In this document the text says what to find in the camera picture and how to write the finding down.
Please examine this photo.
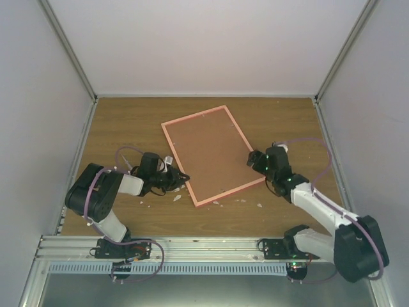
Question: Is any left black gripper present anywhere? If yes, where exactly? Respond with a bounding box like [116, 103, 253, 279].
[150, 166, 189, 193]

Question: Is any pink photo frame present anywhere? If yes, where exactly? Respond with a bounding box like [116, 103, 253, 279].
[161, 106, 265, 208]

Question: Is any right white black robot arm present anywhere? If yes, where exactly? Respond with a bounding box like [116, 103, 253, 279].
[247, 143, 390, 283]

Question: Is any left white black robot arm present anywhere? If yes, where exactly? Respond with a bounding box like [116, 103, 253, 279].
[65, 152, 190, 258]

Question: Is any white debris pile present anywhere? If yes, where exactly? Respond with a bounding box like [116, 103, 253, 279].
[167, 185, 186, 202]

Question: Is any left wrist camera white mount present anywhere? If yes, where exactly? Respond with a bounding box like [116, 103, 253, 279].
[160, 156, 173, 173]

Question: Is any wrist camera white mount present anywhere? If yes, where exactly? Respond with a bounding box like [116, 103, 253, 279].
[272, 142, 288, 153]
[160, 156, 173, 173]

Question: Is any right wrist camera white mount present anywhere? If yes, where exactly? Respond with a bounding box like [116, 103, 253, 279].
[272, 142, 288, 153]

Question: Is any grey slotted cable duct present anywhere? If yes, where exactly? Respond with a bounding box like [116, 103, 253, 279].
[49, 262, 287, 276]

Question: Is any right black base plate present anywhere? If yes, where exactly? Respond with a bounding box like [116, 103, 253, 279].
[256, 238, 319, 260]

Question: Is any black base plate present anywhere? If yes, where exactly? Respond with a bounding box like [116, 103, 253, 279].
[89, 239, 151, 261]
[256, 238, 319, 260]

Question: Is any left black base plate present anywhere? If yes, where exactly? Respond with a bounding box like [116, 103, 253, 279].
[89, 239, 151, 261]

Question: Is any aluminium front rail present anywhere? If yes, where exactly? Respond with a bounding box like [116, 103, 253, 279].
[35, 236, 310, 263]

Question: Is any left aluminium corner post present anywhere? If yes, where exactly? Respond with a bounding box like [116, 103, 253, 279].
[37, 0, 98, 104]

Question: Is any aluminium corner post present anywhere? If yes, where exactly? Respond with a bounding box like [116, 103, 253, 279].
[37, 0, 98, 104]
[314, 0, 379, 104]

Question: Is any right aluminium corner post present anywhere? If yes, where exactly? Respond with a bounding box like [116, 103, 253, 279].
[314, 0, 379, 104]

